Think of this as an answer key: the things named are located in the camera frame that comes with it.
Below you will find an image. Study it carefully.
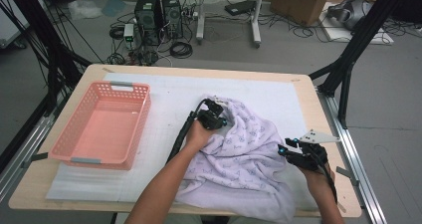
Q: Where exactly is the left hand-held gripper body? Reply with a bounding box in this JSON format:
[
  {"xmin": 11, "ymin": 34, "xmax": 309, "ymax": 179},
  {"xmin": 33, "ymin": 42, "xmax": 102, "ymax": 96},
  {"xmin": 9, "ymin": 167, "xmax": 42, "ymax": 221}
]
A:
[{"xmin": 197, "ymin": 96, "xmax": 229, "ymax": 131}]

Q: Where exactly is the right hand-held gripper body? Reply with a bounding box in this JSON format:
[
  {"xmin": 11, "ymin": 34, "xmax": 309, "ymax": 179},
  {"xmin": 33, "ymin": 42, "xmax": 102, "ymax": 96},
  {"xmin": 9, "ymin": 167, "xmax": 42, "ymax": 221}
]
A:
[{"xmin": 284, "ymin": 128, "xmax": 341, "ymax": 172}]

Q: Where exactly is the lilac printed towel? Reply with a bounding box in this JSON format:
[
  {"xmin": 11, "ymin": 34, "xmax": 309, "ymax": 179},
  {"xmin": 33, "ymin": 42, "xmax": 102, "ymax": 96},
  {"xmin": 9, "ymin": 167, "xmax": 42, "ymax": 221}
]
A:
[{"xmin": 174, "ymin": 95, "xmax": 298, "ymax": 224}]

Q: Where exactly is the pink plastic basket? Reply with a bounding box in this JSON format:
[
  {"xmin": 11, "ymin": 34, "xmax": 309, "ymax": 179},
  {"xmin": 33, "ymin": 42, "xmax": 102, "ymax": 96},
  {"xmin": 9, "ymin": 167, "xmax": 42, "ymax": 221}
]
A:
[{"xmin": 48, "ymin": 80, "xmax": 152, "ymax": 171}]

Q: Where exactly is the person's left hand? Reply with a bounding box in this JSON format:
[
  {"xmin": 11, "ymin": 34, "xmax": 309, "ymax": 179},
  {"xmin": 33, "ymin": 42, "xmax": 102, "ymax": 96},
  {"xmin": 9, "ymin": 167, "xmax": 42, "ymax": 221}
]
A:
[{"xmin": 184, "ymin": 118, "xmax": 217, "ymax": 152}]

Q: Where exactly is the person's right hand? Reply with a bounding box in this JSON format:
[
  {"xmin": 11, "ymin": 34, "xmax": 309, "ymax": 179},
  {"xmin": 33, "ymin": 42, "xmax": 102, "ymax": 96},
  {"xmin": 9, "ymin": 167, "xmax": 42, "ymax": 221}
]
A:
[{"xmin": 300, "ymin": 165, "xmax": 336, "ymax": 193}]

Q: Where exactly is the slim black computer tower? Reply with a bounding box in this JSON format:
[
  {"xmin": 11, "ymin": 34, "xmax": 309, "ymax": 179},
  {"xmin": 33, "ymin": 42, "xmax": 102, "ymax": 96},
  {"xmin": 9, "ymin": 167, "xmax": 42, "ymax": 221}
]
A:
[{"xmin": 160, "ymin": 0, "xmax": 184, "ymax": 40}]

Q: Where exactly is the flat black device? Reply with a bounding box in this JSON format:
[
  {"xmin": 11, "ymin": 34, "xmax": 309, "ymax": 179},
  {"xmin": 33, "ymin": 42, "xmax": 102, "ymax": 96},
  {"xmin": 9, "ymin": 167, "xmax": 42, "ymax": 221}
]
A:
[{"xmin": 224, "ymin": 0, "xmax": 257, "ymax": 17}]

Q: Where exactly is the large black computer tower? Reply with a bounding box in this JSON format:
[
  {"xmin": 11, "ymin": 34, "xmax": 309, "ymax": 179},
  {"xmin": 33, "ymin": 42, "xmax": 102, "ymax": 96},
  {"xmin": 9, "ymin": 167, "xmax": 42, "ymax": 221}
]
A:
[{"xmin": 133, "ymin": 0, "xmax": 163, "ymax": 47}]

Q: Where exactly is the white power adapter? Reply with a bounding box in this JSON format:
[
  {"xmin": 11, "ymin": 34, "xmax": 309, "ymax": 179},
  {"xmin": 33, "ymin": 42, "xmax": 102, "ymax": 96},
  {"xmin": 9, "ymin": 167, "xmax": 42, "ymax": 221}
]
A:
[{"xmin": 122, "ymin": 23, "xmax": 135, "ymax": 43}]

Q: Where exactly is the white floor board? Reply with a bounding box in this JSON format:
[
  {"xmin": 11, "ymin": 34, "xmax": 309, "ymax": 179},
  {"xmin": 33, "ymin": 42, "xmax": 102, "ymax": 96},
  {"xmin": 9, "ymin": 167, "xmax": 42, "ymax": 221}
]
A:
[{"xmin": 319, "ymin": 1, "xmax": 395, "ymax": 46}]

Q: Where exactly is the black metal stand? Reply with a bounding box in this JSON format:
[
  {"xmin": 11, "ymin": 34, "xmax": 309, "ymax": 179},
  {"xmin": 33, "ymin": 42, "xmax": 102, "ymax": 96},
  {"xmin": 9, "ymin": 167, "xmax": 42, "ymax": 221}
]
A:
[
  {"xmin": 308, "ymin": 0, "xmax": 412, "ymax": 130},
  {"xmin": 0, "ymin": 0, "xmax": 93, "ymax": 115}
]

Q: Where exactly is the open cardboard box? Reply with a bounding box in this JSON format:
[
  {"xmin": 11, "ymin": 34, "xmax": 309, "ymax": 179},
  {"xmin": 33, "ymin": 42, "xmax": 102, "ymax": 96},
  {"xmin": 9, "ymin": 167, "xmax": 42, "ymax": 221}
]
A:
[{"xmin": 270, "ymin": 0, "xmax": 332, "ymax": 28}]

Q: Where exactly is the grey rounded device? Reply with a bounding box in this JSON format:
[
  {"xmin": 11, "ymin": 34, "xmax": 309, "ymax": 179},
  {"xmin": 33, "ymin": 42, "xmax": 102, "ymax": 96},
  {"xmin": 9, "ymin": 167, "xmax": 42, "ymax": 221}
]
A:
[{"xmin": 326, "ymin": 0, "xmax": 374, "ymax": 31}]

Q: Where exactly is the crumpled clear plastic bag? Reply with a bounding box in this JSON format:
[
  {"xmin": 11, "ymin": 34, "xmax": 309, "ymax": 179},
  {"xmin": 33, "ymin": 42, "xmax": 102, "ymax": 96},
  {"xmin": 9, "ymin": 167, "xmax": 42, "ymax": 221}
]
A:
[{"xmin": 68, "ymin": 0, "xmax": 104, "ymax": 21}]

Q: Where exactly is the white cabinet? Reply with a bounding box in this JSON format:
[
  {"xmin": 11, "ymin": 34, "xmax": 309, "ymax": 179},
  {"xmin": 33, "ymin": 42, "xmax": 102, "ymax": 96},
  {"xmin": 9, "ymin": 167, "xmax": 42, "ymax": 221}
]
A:
[{"xmin": 0, "ymin": 0, "xmax": 30, "ymax": 49}]

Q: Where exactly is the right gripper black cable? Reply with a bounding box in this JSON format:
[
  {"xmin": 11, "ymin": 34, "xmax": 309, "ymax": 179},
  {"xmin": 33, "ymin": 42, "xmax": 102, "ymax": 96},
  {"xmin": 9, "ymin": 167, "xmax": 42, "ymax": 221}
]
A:
[{"xmin": 310, "ymin": 143, "xmax": 338, "ymax": 203}]

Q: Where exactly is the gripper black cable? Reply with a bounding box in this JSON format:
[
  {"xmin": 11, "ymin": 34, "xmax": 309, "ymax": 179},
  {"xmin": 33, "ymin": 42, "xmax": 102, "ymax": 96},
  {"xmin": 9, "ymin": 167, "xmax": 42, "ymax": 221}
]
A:
[
  {"xmin": 310, "ymin": 143, "xmax": 338, "ymax": 203},
  {"xmin": 166, "ymin": 99, "xmax": 208, "ymax": 163}
]

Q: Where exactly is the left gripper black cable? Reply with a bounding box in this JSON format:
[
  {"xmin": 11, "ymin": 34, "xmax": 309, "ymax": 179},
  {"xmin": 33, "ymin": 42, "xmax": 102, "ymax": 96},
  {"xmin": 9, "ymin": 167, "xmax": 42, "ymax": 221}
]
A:
[{"xmin": 166, "ymin": 99, "xmax": 208, "ymax": 163}]

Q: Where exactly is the grey metal bracket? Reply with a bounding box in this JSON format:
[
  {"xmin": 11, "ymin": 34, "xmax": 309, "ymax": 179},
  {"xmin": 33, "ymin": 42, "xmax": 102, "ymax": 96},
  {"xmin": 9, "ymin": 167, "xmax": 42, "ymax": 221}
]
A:
[
  {"xmin": 21, "ymin": 152, "xmax": 49, "ymax": 168},
  {"xmin": 336, "ymin": 165, "xmax": 360, "ymax": 187}
]

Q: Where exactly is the aluminium rail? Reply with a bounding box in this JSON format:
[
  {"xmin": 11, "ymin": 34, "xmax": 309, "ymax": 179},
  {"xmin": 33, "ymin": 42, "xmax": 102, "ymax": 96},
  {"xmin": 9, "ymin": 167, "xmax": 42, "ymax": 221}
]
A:
[
  {"xmin": 0, "ymin": 94, "xmax": 68, "ymax": 203},
  {"xmin": 316, "ymin": 88, "xmax": 388, "ymax": 224}
]

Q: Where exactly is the coiled black cable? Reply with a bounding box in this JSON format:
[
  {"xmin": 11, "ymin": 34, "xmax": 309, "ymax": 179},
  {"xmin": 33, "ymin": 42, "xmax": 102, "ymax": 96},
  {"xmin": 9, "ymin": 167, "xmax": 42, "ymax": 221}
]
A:
[{"xmin": 169, "ymin": 41, "xmax": 194, "ymax": 60}]

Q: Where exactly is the white stand frame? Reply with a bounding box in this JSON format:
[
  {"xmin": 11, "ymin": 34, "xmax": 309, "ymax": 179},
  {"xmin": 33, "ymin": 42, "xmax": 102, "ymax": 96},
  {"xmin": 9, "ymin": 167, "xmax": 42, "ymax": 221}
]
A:
[{"xmin": 195, "ymin": 0, "xmax": 267, "ymax": 49}]

